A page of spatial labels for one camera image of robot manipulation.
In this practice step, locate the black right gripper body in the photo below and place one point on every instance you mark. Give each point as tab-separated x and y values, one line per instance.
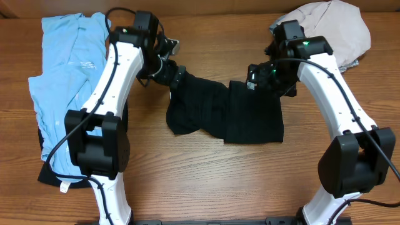
253	78

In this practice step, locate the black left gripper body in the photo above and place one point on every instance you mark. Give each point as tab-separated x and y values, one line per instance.
179	75

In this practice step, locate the black shirt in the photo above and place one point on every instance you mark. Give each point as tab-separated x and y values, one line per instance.
232	113

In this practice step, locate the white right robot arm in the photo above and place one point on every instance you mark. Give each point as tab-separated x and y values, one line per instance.
359	155

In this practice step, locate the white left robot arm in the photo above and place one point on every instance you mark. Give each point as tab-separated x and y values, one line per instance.
98	142

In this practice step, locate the beige folded shorts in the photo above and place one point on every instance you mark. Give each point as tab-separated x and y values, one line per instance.
339	22

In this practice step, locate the light blue shirt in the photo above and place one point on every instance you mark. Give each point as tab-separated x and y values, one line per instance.
73	60

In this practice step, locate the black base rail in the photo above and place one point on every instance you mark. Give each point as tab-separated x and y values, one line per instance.
218	222

